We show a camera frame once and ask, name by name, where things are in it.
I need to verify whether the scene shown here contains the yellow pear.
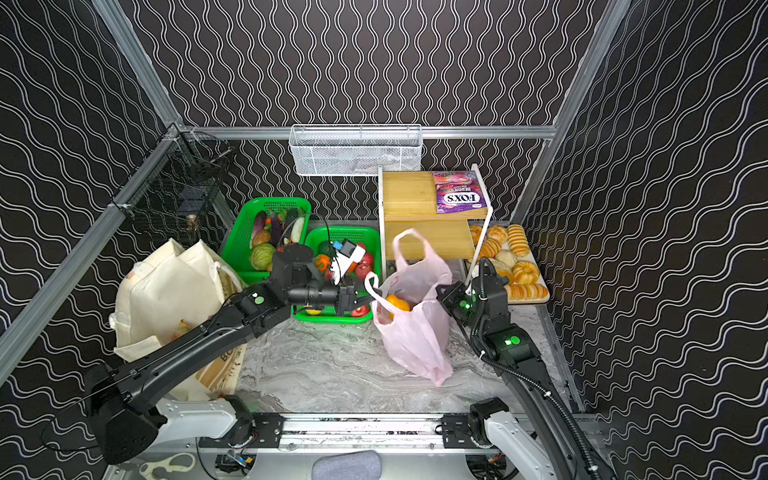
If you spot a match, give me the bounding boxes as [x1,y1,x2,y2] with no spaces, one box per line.
[386,294,412,312]

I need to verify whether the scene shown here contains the pink plastic grocery bag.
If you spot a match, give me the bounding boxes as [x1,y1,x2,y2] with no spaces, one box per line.
[363,228,453,387]

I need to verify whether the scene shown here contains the green plastic basket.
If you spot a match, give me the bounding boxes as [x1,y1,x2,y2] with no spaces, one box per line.
[221,197,311,285]
[294,226,382,324]

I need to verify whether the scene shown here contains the orange Fox's candy bag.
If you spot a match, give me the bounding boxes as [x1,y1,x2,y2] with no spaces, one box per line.
[171,320,193,341]

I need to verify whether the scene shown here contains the cream canvas tote bag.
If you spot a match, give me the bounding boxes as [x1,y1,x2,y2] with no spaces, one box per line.
[109,238,250,404]

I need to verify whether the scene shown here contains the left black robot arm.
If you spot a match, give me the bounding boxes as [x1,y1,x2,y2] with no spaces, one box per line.
[84,244,372,465]

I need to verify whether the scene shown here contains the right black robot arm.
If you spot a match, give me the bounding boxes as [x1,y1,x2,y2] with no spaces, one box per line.
[436,259,616,479]

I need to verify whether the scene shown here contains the red apple front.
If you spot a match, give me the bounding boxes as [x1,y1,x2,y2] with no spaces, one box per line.
[350,305,371,318]

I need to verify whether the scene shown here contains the tray of bread rolls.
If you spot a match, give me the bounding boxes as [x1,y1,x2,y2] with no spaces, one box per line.
[469,224,550,305]

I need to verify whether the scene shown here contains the green cabbage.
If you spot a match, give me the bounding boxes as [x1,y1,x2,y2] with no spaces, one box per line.
[249,243,276,271]

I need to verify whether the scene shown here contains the purple eggplant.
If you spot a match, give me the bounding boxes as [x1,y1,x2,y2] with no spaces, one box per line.
[270,212,283,247]

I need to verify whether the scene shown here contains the white wooden two-tier shelf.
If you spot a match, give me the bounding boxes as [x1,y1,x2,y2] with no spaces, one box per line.
[377,164,494,282]

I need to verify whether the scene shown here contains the purple Fox's berries candy bag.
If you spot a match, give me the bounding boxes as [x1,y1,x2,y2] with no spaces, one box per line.
[432,171,487,214]

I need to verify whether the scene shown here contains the grey padded cushion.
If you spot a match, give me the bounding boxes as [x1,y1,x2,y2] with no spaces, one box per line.
[311,451,383,480]

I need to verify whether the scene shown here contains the white wire wall basket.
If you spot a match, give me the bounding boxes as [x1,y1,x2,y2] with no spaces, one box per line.
[289,124,423,176]

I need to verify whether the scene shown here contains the black wire wall rack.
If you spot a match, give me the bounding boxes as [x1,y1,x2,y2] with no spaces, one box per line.
[116,131,235,249]

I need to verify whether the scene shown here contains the white-handled scissors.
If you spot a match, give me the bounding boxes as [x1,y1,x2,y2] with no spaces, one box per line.
[139,452,197,480]

